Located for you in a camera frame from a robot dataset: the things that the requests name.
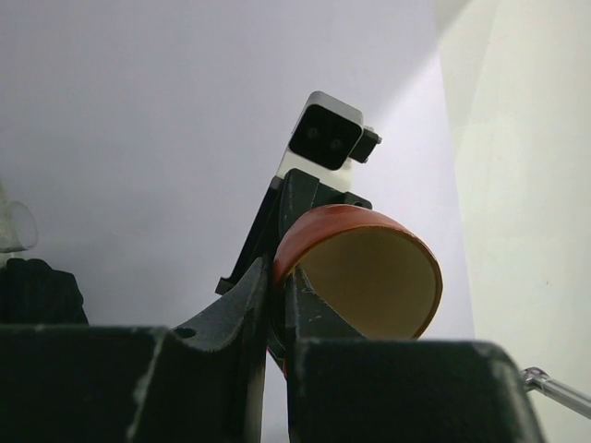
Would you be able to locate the black cloth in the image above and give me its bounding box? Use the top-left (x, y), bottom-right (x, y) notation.
top-left (1, 258), bottom-right (89, 325)

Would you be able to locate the orange ceramic mug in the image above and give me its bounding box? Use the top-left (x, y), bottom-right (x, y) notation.
top-left (271, 205), bottom-right (444, 384)

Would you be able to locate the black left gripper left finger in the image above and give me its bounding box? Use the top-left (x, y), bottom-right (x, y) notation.
top-left (1, 258), bottom-right (270, 442)

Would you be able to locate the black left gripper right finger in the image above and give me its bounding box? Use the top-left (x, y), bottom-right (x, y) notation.
top-left (284, 271), bottom-right (544, 442)

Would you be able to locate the clear plastic cup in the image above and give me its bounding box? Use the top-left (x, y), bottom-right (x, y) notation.
top-left (1, 186), bottom-right (38, 261)

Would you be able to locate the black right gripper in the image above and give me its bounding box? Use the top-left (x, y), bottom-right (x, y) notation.
top-left (215, 169), bottom-right (373, 293)

